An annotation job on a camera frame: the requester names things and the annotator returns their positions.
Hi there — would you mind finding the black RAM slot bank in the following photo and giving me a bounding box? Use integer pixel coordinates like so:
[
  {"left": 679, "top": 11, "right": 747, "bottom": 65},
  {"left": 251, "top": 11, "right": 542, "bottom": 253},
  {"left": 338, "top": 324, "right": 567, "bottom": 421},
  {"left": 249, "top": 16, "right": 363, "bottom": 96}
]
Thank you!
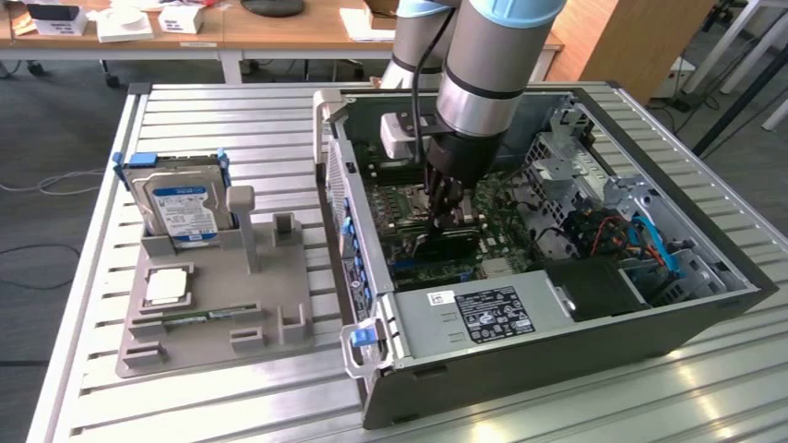
[{"left": 369, "top": 159, "right": 430, "bottom": 186}]

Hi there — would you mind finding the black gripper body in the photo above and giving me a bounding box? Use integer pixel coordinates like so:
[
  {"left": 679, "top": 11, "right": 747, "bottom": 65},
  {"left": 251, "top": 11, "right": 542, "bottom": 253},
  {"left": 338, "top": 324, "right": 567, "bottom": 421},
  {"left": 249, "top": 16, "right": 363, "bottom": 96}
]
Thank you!
[{"left": 422, "top": 132, "right": 499, "bottom": 189}]

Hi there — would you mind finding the grey floor cable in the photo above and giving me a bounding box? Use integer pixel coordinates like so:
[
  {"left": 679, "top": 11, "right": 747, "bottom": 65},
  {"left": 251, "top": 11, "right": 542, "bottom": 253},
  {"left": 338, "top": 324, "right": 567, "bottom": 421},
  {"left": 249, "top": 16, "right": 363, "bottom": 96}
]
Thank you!
[{"left": 0, "top": 168, "right": 111, "bottom": 196}]

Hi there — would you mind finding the brown cardboard box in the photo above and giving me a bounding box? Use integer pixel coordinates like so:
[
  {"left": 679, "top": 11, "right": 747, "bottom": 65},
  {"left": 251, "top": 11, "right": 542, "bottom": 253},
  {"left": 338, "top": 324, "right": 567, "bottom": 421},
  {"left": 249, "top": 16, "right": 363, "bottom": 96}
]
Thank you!
[{"left": 362, "top": 0, "right": 403, "bottom": 20}]

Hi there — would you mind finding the silver disk bay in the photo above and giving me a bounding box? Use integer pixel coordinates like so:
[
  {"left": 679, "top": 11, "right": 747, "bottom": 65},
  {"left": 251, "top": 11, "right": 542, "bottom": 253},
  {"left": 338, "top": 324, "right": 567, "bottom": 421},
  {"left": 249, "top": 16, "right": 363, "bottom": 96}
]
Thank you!
[{"left": 615, "top": 177, "right": 763, "bottom": 308}]

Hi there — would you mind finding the silver CPU chip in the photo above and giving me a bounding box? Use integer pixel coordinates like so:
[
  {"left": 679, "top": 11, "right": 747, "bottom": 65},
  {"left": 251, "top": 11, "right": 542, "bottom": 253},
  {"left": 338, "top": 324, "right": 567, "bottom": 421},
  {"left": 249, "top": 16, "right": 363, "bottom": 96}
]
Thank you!
[{"left": 146, "top": 270, "right": 190, "bottom": 305}]

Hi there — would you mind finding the black expansion slot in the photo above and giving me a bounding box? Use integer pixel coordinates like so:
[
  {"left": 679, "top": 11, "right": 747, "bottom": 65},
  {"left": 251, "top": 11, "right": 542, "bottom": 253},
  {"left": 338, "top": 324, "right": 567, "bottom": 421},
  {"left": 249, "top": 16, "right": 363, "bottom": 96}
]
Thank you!
[{"left": 394, "top": 269, "right": 474, "bottom": 284}]

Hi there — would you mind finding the CPU socket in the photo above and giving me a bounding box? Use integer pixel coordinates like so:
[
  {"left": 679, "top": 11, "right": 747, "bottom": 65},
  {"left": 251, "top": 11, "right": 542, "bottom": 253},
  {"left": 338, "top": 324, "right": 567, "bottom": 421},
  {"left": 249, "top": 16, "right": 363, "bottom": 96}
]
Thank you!
[{"left": 403, "top": 183, "right": 433, "bottom": 217}]

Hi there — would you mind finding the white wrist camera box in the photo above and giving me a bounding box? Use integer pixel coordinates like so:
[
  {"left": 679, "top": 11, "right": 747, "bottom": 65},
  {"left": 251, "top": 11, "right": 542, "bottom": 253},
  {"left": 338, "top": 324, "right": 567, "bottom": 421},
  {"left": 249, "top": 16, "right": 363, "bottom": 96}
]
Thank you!
[{"left": 379, "top": 112, "right": 443, "bottom": 162}]

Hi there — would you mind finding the white square box round top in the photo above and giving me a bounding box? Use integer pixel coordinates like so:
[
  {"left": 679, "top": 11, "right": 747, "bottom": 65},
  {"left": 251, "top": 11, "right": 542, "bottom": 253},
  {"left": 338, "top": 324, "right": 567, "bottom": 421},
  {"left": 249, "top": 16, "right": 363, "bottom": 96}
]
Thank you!
[{"left": 95, "top": 6, "right": 155, "bottom": 44}]

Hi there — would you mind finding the grey parts rack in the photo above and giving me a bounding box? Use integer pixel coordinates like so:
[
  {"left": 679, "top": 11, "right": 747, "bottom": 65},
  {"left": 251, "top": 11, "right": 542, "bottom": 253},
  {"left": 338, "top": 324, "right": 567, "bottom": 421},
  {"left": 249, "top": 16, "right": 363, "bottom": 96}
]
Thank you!
[{"left": 115, "top": 184, "right": 319, "bottom": 380}]

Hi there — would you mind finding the wooden cabinet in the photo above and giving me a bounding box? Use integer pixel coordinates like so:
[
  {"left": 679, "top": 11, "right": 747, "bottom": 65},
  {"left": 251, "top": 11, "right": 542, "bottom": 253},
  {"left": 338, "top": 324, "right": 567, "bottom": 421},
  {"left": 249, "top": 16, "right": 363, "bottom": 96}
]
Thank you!
[{"left": 545, "top": 0, "right": 719, "bottom": 105}]

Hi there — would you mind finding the hard disk blue caddy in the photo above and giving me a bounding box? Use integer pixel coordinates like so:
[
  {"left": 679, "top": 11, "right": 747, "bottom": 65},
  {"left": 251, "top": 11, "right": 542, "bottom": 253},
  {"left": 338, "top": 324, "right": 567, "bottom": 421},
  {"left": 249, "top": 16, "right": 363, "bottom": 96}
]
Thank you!
[{"left": 113, "top": 147, "right": 234, "bottom": 250}]

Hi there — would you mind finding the white device red dot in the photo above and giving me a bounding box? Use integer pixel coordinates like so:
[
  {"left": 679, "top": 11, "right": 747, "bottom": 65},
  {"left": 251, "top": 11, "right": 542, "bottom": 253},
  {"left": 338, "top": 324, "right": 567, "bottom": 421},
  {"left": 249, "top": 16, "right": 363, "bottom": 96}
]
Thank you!
[{"left": 651, "top": 55, "right": 699, "bottom": 101}]

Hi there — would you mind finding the black slanted pole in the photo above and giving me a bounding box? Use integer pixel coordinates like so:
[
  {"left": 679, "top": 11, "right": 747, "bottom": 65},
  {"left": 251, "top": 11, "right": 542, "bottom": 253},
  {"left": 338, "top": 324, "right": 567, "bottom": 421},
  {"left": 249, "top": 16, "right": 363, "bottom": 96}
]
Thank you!
[{"left": 690, "top": 54, "right": 788, "bottom": 156}]

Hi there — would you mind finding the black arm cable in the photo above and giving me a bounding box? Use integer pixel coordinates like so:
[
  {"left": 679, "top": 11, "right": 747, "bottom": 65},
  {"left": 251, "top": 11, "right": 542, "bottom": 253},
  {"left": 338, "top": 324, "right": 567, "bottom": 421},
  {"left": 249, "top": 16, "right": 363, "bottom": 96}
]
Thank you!
[{"left": 410, "top": 13, "right": 459, "bottom": 166}]

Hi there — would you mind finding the wooden desk white frame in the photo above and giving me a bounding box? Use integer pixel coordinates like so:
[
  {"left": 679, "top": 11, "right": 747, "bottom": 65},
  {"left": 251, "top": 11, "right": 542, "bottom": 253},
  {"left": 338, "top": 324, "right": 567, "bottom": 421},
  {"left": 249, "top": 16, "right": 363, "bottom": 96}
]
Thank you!
[
  {"left": 221, "top": 0, "right": 566, "bottom": 85},
  {"left": 0, "top": 0, "right": 246, "bottom": 85}
]

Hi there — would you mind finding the graphics card black shroud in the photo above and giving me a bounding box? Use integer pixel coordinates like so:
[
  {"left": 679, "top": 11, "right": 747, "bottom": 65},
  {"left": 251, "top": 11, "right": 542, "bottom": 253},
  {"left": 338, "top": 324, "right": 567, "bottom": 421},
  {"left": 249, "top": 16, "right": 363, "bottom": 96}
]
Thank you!
[{"left": 379, "top": 225, "right": 481, "bottom": 263}]

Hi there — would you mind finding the grey power supply unit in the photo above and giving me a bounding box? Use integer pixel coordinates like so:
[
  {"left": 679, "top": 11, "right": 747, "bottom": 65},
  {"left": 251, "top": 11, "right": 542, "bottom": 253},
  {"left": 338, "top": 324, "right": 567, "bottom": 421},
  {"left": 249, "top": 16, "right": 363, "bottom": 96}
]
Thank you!
[{"left": 394, "top": 269, "right": 578, "bottom": 361}]

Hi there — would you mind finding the white box printed label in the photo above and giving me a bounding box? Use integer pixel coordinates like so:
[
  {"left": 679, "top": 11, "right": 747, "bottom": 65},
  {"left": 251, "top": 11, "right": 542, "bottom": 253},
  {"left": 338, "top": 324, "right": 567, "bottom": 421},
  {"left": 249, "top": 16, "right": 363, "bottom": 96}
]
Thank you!
[{"left": 157, "top": 4, "right": 205, "bottom": 35}]

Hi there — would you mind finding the green motherboard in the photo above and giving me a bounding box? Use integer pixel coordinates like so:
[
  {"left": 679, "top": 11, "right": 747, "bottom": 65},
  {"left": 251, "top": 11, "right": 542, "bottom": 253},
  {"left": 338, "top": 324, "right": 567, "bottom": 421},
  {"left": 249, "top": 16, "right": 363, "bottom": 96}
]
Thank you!
[{"left": 362, "top": 156, "right": 555, "bottom": 294}]

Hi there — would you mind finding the blue wire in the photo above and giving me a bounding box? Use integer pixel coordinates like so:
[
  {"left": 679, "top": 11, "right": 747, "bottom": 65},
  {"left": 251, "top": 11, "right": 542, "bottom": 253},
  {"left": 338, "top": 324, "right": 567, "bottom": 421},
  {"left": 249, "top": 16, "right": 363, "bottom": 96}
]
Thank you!
[{"left": 631, "top": 214, "right": 689, "bottom": 281}]

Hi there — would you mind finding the black round object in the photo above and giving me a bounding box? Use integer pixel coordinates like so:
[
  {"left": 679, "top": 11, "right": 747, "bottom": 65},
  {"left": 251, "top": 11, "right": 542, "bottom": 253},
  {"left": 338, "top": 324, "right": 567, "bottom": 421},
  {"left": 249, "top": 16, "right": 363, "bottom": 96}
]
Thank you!
[{"left": 239, "top": 0, "right": 307, "bottom": 18}]

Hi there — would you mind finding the black open PC case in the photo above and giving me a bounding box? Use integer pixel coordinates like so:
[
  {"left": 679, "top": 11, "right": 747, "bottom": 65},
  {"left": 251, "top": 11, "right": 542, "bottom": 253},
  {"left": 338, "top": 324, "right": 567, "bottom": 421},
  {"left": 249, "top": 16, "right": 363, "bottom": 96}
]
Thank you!
[{"left": 311, "top": 82, "right": 781, "bottom": 433}]

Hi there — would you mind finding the black fan shroud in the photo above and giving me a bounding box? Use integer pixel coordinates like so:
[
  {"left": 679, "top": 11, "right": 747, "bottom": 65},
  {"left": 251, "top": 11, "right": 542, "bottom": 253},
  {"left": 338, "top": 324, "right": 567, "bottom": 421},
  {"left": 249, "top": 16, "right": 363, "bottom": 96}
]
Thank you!
[{"left": 545, "top": 257, "right": 654, "bottom": 324}]

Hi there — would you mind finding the red wire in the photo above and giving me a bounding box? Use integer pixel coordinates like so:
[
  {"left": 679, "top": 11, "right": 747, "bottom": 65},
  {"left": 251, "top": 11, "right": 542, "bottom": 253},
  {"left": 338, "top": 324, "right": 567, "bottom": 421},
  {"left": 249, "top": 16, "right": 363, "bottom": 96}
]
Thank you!
[{"left": 587, "top": 216, "right": 623, "bottom": 257}]

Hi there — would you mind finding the white table frame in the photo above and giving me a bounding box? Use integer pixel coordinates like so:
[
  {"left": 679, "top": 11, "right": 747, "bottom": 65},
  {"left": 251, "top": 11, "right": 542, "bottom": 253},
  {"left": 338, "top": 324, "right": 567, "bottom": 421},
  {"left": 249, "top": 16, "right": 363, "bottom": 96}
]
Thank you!
[{"left": 682, "top": 0, "right": 788, "bottom": 131}]

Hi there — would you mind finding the perforated silver drive cage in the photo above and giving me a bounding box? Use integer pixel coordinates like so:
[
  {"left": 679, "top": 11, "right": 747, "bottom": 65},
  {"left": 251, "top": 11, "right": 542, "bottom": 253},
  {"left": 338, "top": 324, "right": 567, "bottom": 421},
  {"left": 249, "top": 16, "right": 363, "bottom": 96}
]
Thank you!
[{"left": 522, "top": 131, "right": 619, "bottom": 232}]

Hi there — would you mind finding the white paper stack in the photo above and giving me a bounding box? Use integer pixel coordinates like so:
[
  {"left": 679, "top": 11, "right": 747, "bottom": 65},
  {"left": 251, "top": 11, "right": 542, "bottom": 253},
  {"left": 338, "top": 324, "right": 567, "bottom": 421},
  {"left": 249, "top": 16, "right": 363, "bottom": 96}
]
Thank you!
[{"left": 338, "top": 6, "right": 397, "bottom": 43}]

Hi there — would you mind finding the white box black lid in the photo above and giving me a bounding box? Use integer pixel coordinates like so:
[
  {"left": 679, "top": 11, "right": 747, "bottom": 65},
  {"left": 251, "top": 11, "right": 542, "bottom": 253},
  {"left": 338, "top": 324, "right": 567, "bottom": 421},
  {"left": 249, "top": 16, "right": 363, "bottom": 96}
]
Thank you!
[{"left": 27, "top": 4, "right": 89, "bottom": 36}]

